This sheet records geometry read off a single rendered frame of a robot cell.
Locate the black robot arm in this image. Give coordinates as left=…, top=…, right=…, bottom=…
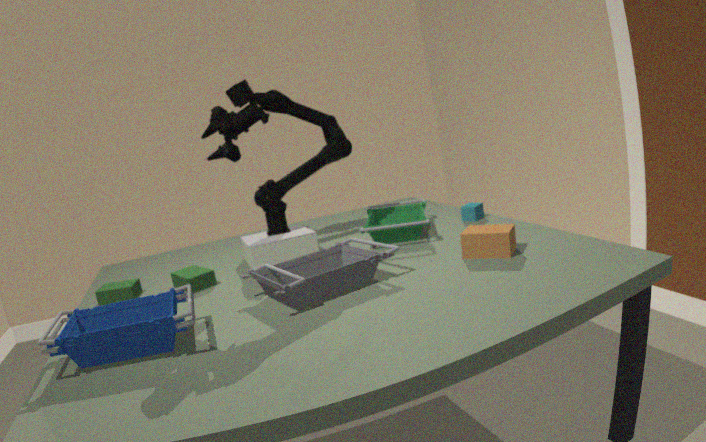
left=210, top=79, right=352, bottom=236

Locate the orange-brown rectangular block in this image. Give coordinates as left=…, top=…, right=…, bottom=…
left=460, top=224, right=516, bottom=260

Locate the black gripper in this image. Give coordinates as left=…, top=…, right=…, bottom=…
left=201, top=106, right=250, bottom=163

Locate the green block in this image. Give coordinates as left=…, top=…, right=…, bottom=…
left=95, top=278, right=142, bottom=306
left=170, top=265, right=217, bottom=294

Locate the small teal block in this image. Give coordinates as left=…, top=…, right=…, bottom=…
left=461, top=203, right=484, bottom=222

